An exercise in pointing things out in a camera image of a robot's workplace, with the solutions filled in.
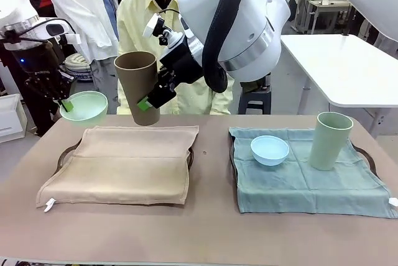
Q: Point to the beige cloth mat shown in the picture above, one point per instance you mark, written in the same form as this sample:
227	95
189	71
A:
118	166

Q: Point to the background workbench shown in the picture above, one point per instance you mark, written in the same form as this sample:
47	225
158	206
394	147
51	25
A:
323	5

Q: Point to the black stool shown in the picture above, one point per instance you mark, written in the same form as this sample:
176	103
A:
255	98

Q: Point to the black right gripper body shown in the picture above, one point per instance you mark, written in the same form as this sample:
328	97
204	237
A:
183	64

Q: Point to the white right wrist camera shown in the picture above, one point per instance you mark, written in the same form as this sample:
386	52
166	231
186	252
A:
158	28

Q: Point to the tall pale green cup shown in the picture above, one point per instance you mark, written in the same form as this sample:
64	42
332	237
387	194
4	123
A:
329	141

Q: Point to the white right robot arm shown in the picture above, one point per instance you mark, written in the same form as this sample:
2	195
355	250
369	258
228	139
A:
236	14

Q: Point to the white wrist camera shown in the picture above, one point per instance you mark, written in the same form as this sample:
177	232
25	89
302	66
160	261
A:
158	28
63	31

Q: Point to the light blue bowl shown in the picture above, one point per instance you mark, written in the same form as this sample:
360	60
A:
270	151

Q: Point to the teal cloth mat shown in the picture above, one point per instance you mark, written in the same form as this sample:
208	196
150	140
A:
295	191

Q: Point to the blue white ceramic stool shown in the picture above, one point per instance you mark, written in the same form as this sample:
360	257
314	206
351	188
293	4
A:
77	67

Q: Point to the person in yellow shirt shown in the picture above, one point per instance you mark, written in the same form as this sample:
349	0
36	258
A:
140	23

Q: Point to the tall brown cup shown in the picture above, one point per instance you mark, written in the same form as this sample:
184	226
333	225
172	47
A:
133	85

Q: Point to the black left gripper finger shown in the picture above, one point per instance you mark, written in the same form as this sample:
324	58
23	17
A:
46	92
66	87

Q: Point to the dark brown serving tray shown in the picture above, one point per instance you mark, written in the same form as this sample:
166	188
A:
368	157
63	155

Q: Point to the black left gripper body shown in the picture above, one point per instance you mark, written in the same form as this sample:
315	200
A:
37	59

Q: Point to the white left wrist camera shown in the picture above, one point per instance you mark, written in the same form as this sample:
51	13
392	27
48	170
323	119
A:
63	31

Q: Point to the white storage box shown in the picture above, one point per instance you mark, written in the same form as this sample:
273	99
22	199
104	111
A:
11	117

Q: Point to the person in white coat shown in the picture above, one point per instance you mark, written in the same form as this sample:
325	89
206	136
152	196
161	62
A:
84	8

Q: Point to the yellow-sleeved left forearm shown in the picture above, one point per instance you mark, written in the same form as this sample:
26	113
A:
222	104

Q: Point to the mint green bowl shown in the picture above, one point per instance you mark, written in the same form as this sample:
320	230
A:
88	107

